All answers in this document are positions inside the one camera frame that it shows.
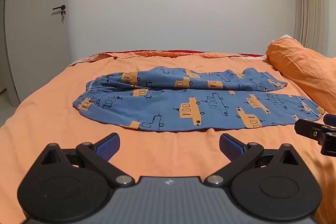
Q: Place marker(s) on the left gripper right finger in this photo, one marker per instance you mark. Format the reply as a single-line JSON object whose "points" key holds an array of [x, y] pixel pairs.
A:
{"points": [[267, 184]]}

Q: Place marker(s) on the orange bed sheet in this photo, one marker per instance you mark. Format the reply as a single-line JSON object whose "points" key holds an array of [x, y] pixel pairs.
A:
{"points": [[47, 116]]}

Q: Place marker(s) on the red mattress cover edge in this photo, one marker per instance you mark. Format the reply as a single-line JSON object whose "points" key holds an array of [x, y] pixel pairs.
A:
{"points": [[189, 52]]}

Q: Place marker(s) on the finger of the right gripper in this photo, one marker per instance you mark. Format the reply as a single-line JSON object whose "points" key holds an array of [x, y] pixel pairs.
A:
{"points": [[324, 135], [329, 119]]}

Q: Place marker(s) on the orange pillow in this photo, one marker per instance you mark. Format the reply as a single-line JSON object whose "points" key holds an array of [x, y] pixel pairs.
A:
{"points": [[313, 72]]}

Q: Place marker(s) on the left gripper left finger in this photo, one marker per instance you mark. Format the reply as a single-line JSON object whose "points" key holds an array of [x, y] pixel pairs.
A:
{"points": [[69, 185]]}

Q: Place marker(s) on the beige curtain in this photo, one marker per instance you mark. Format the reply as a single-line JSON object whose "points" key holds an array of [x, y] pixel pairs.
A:
{"points": [[312, 24]]}

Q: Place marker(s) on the white door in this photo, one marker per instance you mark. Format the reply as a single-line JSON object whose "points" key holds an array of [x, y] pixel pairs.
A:
{"points": [[37, 43]]}

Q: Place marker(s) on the blue orange printed pants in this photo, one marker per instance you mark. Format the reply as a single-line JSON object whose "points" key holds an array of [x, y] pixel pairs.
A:
{"points": [[179, 99]]}

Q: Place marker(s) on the black door handle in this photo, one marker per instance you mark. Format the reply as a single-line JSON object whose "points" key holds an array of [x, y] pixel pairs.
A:
{"points": [[60, 10]]}

